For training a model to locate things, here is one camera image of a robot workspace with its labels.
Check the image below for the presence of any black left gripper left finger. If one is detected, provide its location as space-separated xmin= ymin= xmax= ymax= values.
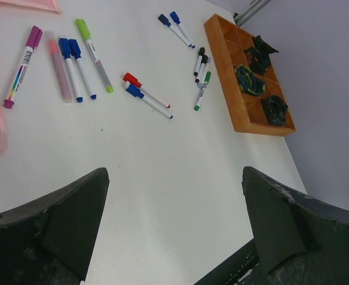
xmin=0 ymin=167 xmax=109 ymax=284

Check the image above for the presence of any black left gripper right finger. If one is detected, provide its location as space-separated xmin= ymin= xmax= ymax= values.
xmin=199 ymin=166 xmax=349 ymax=284

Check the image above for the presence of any pink translucent highlighter pen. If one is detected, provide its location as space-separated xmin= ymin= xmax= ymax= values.
xmin=45 ymin=30 xmax=73 ymax=103

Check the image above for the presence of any blue capped marker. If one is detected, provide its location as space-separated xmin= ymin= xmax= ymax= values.
xmin=124 ymin=81 xmax=173 ymax=119
xmin=68 ymin=39 xmax=97 ymax=100
xmin=58 ymin=37 xmax=83 ymax=103

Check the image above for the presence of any magenta capped whiteboard marker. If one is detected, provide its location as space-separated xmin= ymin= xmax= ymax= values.
xmin=3 ymin=26 xmax=43 ymax=109

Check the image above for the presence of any dark floral rolled tie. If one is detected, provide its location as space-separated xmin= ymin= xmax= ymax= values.
xmin=260 ymin=95 xmax=288 ymax=126

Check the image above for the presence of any orange wooden divider tray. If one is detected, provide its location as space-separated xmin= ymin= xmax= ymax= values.
xmin=204 ymin=14 xmax=296 ymax=137

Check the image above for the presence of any blue yellow rolled tie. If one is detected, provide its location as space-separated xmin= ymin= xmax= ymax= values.
xmin=235 ymin=65 xmax=266 ymax=97

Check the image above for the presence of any blue capped marker beside red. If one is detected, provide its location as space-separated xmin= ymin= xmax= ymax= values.
xmin=124 ymin=81 xmax=173 ymax=119

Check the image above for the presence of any lavender capped marker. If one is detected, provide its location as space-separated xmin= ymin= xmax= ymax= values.
xmin=197 ymin=57 xmax=212 ymax=89

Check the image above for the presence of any dark rolled tie top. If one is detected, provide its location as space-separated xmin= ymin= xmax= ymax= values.
xmin=252 ymin=35 xmax=279 ymax=55

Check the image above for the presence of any black capped marker right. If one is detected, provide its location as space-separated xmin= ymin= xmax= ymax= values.
xmin=195 ymin=55 xmax=208 ymax=83

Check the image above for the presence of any black capped marker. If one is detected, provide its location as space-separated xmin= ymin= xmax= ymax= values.
xmin=193 ymin=47 xmax=205 ymax=76
xmin=195 ymin=55 xmax=208 ymax=83

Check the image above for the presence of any black capped marker left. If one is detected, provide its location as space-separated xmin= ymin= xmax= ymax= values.
xmin=193 ymin=47 xmax=205 ymax=76

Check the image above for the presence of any lime green capped marker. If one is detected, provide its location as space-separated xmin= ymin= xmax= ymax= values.
xmin=75 ymin=18 xmax=114 ymax=93

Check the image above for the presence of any far blue marker left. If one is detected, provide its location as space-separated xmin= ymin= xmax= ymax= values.
xmin=158 ymin=14 xmax=192 ymax=47

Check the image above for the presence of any far blue marker right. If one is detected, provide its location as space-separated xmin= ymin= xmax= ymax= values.
xmin=170 ymin=11 xmax=196 ymax=49

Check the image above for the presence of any aluminium frame post right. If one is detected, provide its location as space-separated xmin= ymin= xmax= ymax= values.
xmin=233 ymin=0 xmax=271 ymax=27

